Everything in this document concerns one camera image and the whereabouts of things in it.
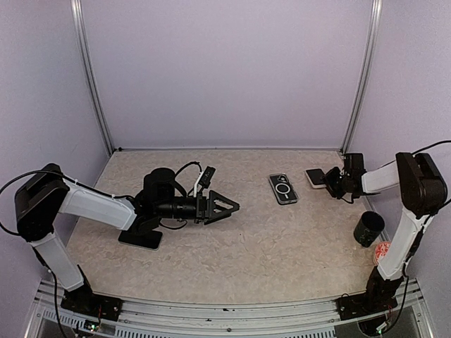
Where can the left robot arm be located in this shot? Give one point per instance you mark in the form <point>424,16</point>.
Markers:
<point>49,192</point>

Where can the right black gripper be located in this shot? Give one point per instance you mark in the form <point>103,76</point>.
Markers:
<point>329,179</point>

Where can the aluminium front rail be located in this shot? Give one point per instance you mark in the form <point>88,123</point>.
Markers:
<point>317,318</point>

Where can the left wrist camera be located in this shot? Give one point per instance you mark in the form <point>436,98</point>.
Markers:
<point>204,180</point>

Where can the aluminium corner post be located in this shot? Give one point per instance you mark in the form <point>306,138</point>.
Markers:
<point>78,19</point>
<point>370,47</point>

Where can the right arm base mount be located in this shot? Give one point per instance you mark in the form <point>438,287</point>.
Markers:
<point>366,304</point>

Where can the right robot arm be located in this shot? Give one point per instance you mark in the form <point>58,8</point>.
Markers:
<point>423,193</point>

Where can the left aluminium corner post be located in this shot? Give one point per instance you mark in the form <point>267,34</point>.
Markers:
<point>78,19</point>

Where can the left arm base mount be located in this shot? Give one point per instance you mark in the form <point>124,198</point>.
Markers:
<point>84,301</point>

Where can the right aluminium corner post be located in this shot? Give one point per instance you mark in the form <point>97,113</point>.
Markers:
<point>370,47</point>

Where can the red white patterned coaster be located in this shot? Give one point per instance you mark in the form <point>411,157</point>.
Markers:
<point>380,251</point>

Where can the black cup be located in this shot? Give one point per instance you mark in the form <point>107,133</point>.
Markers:
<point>369,227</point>

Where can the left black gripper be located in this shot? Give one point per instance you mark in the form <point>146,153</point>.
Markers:
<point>205,211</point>

